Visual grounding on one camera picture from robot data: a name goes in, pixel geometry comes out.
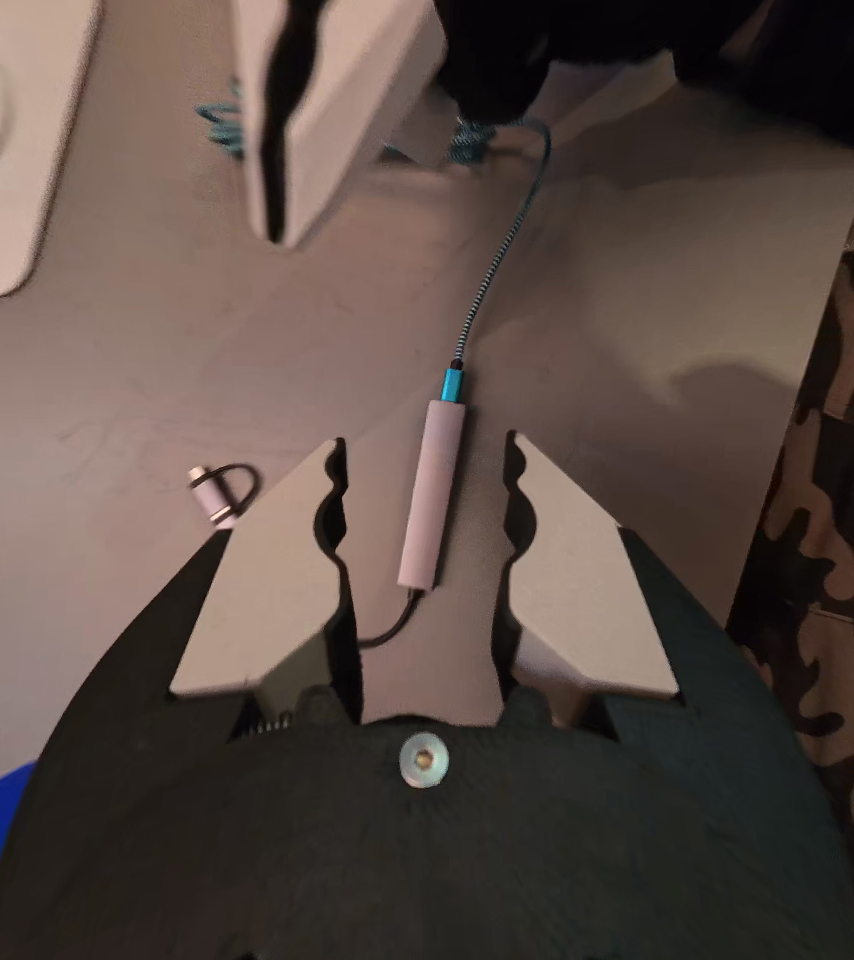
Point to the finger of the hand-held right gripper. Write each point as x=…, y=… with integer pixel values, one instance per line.
x=253, y=97
x=352, y=90

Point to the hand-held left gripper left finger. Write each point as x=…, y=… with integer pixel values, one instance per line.
x=247, y=600

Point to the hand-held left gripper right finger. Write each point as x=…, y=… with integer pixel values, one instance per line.
x=592, y=600

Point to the grey usb hub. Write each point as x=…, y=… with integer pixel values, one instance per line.
x=430, y=487

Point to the person's camouflage trousers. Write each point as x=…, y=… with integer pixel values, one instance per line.
x=831, y=525

